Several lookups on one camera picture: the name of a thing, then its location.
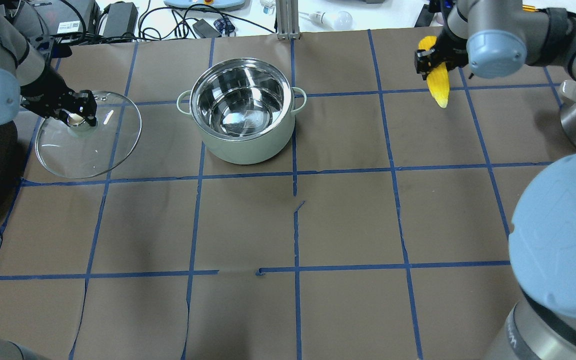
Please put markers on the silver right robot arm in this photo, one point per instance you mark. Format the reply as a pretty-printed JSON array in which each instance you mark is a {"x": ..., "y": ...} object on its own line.
[{"x": 495, "y": 38}]

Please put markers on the black red computer box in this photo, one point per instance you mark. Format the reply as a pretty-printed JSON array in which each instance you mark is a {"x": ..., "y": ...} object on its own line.
[{"x": 34, "y": 18}]

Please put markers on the black power adapter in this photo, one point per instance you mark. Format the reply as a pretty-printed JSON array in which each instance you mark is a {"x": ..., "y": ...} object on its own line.
[{"x": 119, "y": 20}]

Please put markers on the white light bulb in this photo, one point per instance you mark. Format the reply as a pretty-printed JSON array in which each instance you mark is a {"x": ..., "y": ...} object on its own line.
[{"x": 337, "y": 21}]

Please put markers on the aluminium frame post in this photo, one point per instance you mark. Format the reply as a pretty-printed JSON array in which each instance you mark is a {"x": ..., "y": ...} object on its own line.
[{"x": 287, "y": 20}]

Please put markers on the small black adapter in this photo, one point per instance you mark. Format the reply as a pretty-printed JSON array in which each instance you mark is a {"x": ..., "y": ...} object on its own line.
[{"x": 204, "y": 30}]

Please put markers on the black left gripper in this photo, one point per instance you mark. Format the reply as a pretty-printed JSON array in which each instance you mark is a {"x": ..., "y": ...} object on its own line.
[{"x": 44, "y": 88}]

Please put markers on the pale green cooking pot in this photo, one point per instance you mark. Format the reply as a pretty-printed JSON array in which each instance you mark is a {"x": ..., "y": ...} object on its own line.
[{"x": 245, "y": 109}]

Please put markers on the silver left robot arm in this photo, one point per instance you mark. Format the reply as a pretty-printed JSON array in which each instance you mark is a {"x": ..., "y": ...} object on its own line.
[{"x": 28, "y": 82}]

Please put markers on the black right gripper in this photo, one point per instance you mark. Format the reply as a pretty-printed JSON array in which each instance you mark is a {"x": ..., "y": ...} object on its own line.
[{"x": 454, "y": 46}]

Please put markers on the yellow corn cob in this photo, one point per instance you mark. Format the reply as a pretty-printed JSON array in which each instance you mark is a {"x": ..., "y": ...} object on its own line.
[{"x": 437, "y": 80}]

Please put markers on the glass pot lid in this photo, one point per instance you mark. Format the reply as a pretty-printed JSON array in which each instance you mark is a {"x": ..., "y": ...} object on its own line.
[{"x": 77, "y": 150}]

